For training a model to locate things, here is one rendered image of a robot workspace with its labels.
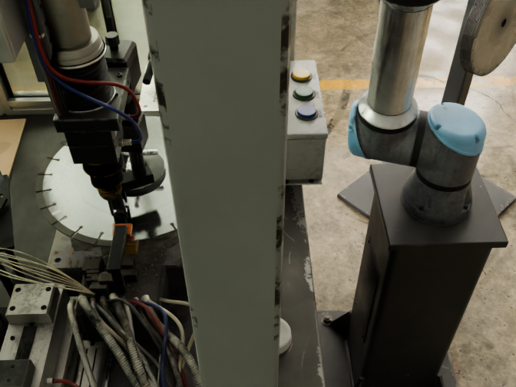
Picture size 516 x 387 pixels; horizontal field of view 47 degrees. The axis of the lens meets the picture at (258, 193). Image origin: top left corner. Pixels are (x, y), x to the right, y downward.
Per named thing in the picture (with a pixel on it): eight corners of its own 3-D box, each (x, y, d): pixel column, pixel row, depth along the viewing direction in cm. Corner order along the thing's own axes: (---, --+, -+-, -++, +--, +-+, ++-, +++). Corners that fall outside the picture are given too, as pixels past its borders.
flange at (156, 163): (157, 146, 114) (156, 136, 113) (171, 184, 107) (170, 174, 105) (99, 159, 112) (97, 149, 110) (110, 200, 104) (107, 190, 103)
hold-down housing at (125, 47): (125, 134, 98) (100, 22, 83) (153, 136, 98) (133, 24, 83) (114, 157, 94) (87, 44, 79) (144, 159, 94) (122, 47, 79)
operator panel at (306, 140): (269, 110, 155) (270, 60, 144) (312, 109, 155) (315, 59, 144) (275, 186, 135) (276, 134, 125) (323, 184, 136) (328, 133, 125)
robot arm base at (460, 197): (460, 176, 137) (471, 143, 130) (478, 225, 127) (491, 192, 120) (395, 177, 137) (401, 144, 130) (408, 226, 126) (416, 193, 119)
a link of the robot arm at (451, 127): (473, 193, 120) (491, 141, 110) (405, 180, 122) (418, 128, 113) (475, 154, 128) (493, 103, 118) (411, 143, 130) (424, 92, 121)
